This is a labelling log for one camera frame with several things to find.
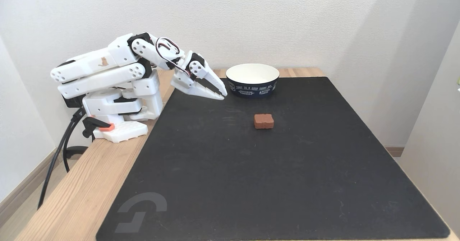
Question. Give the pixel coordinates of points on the brown block toy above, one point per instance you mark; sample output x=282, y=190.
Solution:
x=263, y=121

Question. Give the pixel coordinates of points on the navy paper bowl, white print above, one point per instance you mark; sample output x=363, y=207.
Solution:
x=252, y=84

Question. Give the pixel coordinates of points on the black and orange table clamp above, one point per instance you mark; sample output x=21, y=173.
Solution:
x=94, y=124

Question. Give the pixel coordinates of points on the black desk mat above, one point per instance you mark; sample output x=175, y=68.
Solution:
x=273, y=169

